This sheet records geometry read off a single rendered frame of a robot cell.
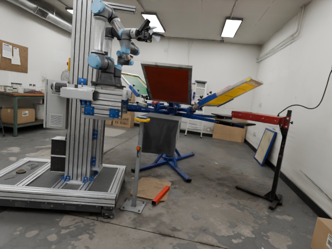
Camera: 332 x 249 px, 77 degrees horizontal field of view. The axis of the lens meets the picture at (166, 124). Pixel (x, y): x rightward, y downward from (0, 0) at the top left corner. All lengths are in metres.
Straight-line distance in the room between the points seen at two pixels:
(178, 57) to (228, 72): 1.64
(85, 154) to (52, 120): 0.46
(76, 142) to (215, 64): 5.49
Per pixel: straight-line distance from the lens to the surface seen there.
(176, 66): 2.38
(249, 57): 7.18
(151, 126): 2.38
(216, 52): 7.09
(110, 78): 2.00
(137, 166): 2.22
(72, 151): 2.35
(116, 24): 2.03
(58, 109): 2.28
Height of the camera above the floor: 1.22
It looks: 8 degrees down
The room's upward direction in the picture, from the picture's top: 7 degrees clockwise
